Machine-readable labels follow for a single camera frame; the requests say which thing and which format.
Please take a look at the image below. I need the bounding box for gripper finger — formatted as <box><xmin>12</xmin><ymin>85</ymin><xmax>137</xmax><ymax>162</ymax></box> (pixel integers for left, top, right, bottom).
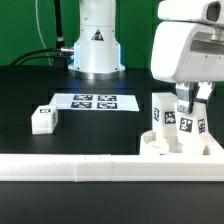
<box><xmin>196</xmin><ymin>82</ymin><xmax>215</xmax><ymax>103</ymax></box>
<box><xmin>175</xmin><ymin>82</ymin><xmax>194</xmax><ymax>114</ymax></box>

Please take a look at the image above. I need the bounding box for white round stool seat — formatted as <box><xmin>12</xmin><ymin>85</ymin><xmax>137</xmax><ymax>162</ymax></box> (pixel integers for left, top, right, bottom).
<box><xmin>139</xmin><ymin>129</ymin><xmax>212</xmax><ymax>157</ymax></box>

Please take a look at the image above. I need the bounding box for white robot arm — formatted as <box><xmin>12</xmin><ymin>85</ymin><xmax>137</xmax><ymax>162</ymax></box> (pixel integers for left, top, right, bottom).
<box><xmin>69</xmin><ymin>0</ymin><xmax>224</xmax><ymax>83</ymax></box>

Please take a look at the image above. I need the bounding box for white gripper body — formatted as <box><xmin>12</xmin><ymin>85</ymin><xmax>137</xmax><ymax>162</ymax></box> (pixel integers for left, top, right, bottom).
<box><xmin>151</xmin><ymin>0</ymin><xmax>224</xmax><ymax>83</ymax></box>

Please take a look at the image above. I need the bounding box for thin white cable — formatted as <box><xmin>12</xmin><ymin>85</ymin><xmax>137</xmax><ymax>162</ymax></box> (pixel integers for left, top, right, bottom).
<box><xmin>35</xmin><ymin>0</ymin><xmax>54</xmax><ymax>67</ymax></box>

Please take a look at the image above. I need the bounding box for black cable bundle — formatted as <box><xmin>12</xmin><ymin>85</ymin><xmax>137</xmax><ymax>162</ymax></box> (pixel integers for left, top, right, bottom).
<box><xmin>10</xmin><ymin>46</ymin><xmax>75</xmax><ymax>67</ymax></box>

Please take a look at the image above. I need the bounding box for white marker sheet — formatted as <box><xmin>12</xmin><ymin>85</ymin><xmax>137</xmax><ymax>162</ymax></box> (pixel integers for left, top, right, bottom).
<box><xmin>50</xmin><ymin>93</ymin><xmax>139</xmax><ymax>112</ymax></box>

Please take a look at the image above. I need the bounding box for white L-shaped fence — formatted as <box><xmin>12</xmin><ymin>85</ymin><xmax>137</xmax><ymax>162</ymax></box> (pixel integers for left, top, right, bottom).
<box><xmin>0</xmin><ymin>138</ymin><xmax>224</xmax><ymax>182</ymax></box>

